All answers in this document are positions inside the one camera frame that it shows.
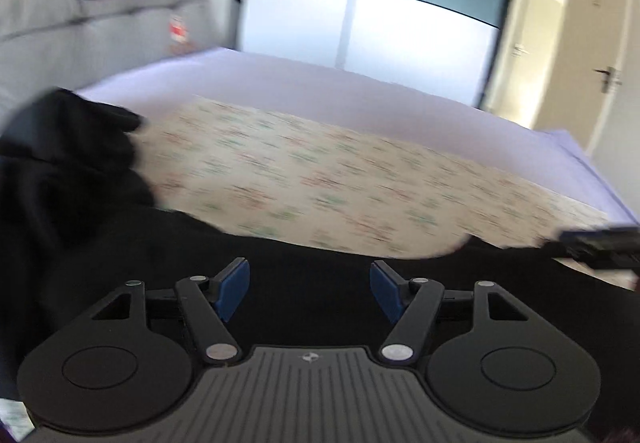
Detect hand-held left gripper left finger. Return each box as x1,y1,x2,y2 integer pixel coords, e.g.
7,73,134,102
90,257,251,367

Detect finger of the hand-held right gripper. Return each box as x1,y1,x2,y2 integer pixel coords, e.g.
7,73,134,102
557,224,640,270

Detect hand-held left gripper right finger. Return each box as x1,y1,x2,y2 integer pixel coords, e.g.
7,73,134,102
369,260,531,367

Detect black door handle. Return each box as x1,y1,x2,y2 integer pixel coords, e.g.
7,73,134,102
593,66,624,95

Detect cream hallway door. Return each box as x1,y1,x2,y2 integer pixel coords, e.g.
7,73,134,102
509,0,568,126

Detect red sticker on headboard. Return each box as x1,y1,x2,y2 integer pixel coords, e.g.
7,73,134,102
169,14,190,45

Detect purple bed sheet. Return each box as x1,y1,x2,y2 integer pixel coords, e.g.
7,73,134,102
75,47,637,226

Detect cream door with black handle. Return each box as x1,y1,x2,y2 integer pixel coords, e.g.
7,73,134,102
582,0,640,161

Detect black pants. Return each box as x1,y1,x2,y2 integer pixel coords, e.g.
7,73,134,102
0,88,640,443

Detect floral bed mat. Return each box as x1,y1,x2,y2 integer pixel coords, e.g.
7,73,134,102
127,96,610,260

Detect grey padded headboard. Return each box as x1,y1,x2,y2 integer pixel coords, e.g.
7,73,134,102
0,0,222,125

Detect white and teal sliding wardrobe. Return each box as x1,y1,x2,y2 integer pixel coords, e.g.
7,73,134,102
231,0,522,113

